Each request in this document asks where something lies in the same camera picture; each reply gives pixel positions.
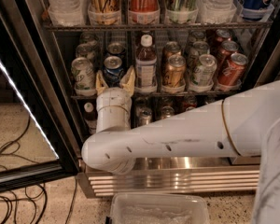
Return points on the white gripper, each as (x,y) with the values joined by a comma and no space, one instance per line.
(114,98)

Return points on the blue pepsi can front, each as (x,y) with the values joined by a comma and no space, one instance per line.
(113,70)

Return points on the blue pepsi can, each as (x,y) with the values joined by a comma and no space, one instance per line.
(116,49)
(113,70)

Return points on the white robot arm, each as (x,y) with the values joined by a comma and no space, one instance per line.
(245,124)

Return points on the blue pepsi can behind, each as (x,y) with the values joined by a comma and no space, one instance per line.
(116,49)

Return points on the small tea bottle bottom shelf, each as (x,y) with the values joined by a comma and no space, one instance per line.
(90,117)

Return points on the silver can bottom shelf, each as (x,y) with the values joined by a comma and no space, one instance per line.
(144,116)

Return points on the bronze can bottom shelf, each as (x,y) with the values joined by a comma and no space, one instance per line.
(167,112)

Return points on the gold soda can front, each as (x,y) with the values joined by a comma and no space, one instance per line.
(174,70)

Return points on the gold soda can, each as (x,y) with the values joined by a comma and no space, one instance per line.
(171,48)
(174,70)

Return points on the gold soda can behind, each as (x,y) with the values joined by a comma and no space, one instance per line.
(171,48)

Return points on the red can bottom shelf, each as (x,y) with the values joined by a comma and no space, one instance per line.
(189,108)

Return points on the red can shelf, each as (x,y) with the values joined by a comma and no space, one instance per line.
(143,11)
(189,108)

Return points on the gold can top shelf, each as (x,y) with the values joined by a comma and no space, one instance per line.
(104,12)

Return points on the stainless steel fridge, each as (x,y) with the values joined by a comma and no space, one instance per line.
(50,49)

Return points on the red can top shelf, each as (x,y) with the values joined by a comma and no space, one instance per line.
(143,11)

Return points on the open glass fridge door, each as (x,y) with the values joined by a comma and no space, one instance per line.
(33,148)

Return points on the green can top shelf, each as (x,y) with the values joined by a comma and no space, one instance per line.
(181,11)

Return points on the red soda can front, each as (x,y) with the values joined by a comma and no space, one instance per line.
(232,69)

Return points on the red soda can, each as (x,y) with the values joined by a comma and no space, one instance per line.
(218,36)
(232,69)
(226,48)

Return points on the red soda can back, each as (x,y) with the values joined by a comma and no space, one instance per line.
(218,36)

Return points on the red soda can middle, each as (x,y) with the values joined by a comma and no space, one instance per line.
(226,48)

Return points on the tea bottle white cap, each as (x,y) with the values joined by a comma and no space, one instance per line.
(145,63)

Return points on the clear water bottle top left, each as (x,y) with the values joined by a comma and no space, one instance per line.
(68,12)

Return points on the clear water bottle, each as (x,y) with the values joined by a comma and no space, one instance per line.
(215,11)
(68,12)

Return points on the clear plastic bin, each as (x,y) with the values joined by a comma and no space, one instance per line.
(156,208)

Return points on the clear water bottle top right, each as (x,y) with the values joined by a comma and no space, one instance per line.
(215,11)

